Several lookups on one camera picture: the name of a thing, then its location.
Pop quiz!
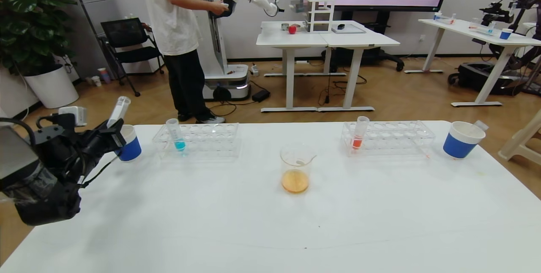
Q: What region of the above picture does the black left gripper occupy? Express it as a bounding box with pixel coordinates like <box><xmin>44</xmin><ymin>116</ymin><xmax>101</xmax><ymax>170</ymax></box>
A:
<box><xmin>83</xmin><ymin>118</ymin><xmax>127</xmax><ymax>158</ymax></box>

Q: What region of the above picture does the red pigment test tube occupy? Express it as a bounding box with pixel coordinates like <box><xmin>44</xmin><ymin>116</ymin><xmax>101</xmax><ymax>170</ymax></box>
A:
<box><xmin>351</xmin><ymin>115</ymin><xmax>370</xmax><ymax>151</ymax></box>
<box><xmin>107</xmin><ymin>96</ymin><xmax>131</xmax><ymax>129</ymax></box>

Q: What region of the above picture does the blue pigment test tube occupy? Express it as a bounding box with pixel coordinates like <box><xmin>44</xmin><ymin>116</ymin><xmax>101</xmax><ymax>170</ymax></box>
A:
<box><xmin>165</xmin><ymin>118</ymin><xmax>186</xmax><ymax>152</ymax></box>

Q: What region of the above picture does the clear plastic test tube rack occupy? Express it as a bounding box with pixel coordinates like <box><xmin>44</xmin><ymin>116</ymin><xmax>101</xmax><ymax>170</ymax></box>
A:
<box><xmin>341</xmin><ymin>120</ymin><xmax>437</xmax><ymax>157</ymax></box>
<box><xmin>152</xmin><ymin>123</ymin><xmax>241</xmax><ymax>159</ymax></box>

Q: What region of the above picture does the clear glass beaker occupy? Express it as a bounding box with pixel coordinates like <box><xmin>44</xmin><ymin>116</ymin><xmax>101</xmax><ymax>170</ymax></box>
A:
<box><xmin>279</xmin><ymin>142</ymin><xmax>317</xmax><ymax>194</ymax></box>

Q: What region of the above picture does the blue and white paper cup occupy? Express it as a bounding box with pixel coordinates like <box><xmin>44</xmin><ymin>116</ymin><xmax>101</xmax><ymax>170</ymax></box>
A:
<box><xmin>443</xmin><ymin>120</ymin><xmax>486</xmax><ymax>159</ymax></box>
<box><xmin>116</xmin><ymin>124</ymin><xmax>142</xmax><ymax>162</ymax></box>

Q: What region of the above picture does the white plant pot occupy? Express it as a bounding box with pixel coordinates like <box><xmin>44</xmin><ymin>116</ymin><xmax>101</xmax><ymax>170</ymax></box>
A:
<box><xmin>23</xmin><ymin>64</ymin><xmax>79</xmax><ymax>109</ymax></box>

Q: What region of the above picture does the black folding chair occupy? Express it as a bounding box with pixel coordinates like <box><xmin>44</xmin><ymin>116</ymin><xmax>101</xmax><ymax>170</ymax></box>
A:
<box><xmin>100</xmin><ymin>17</ymin><xmax>167</xmax><ymax>97</ymax></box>

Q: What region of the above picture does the person in white shirt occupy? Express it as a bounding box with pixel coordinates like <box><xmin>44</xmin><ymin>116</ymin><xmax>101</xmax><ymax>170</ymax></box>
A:
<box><xmin>139</xmin><ymin>0</ymin><xmax>230</xmax><ymax>124</ymax></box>

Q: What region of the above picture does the white mobile robot body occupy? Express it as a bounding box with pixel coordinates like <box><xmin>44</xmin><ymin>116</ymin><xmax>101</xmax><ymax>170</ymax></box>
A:
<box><xmin>201</xmin><ymin>0</ymin><xmax>251</xmax><ymax>101</ymax></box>

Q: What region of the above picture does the green leafy plant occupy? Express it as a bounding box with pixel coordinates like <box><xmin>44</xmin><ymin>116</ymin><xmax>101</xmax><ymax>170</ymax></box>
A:
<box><xmin>0</xmin><ymin>0</ymin><xmax>79</xmax><ymax>77</ymax></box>

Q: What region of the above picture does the white double desk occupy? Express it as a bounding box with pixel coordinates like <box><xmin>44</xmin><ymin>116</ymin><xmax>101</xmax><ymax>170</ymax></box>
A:
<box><xmin>256</xmin><ymin>20</ymin><xmax>401</xmax><ymax>113</ymax></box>

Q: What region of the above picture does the white drawer organizer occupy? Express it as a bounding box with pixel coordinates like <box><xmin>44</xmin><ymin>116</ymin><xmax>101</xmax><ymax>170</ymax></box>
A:
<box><xmin>291</xmin><ymin>0</ymin><xmax>335</xmax><ymax>33</ymax></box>

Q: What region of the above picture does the black display stand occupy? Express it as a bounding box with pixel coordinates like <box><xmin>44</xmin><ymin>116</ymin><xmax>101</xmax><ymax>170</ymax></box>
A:
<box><xmin>323</xmin><ymin>11</ymin><xmax>404</xmax><ymax>73</ymax></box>

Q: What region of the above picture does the white standing desk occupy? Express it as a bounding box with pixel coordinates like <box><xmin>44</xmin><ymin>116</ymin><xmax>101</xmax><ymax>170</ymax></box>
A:
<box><xmin>404</xmin><ymin>19</ymin><xmax>541</xmax><ymax>107</ymax></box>

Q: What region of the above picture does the beige plastic stool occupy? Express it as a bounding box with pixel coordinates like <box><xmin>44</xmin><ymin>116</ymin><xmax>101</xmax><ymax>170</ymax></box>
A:
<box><xmin>498</xmin><ymin>110</ymin><xmax>541</xmax><ymax>167</ymax></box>

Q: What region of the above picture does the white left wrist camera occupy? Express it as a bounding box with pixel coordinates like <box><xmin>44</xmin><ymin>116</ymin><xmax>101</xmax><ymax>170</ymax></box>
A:
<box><xmin>58</xmin><ymin>106</ymin><xmax>88</xmax><ymax>128</ymax></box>

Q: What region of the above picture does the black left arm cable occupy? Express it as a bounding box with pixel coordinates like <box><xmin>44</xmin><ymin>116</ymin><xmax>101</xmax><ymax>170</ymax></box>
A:
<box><xmin>0</xmin><ymin>117</ymin><xmax>38</xmax><ymax>147</ymax></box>

